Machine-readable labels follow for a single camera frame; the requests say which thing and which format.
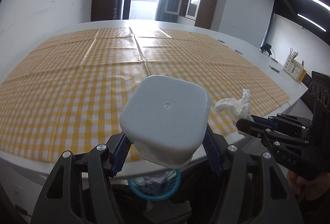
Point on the white plastic cup container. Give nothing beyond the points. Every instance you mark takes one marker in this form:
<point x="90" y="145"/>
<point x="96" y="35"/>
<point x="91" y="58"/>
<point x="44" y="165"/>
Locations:
<point x="166" y="120"/>

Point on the yellow checkered tablecloth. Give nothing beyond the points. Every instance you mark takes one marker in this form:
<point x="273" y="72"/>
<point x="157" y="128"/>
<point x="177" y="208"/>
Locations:
<point x="68" y="93"/>

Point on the white tissue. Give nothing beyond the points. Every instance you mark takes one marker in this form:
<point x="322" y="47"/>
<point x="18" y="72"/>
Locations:
<point x="238" y="108"/>

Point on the white desk organizer box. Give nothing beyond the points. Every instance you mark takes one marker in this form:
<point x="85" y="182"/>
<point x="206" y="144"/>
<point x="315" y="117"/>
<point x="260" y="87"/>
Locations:
<point x="294" y="68"/>

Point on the blue plastic waste basket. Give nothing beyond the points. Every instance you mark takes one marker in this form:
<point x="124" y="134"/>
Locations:
<point x="171" y="186"/>

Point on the person's right hand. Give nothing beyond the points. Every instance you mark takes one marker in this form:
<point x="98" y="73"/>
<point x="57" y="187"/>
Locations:
<point x="311" y="189"/>

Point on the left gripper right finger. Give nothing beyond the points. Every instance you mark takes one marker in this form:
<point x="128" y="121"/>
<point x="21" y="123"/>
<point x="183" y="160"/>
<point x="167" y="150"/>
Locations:
<point x="252" y="188"/>

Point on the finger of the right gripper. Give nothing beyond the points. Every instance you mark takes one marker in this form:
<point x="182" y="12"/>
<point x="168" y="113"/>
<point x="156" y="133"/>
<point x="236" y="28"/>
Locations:
<point x="273" y="122"/>
<point x="267" y="134"/>

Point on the clear plastic wrap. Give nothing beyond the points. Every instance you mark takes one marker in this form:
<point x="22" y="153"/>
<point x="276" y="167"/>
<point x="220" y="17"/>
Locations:
<point x="151" y="183"/>

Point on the black device on table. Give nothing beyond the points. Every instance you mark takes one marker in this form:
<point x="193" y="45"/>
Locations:
<point x="266" y="48"/>

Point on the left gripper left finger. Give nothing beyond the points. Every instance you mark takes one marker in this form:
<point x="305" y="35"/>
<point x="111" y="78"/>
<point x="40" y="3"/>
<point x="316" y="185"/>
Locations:
<point x="78" y="189"/>

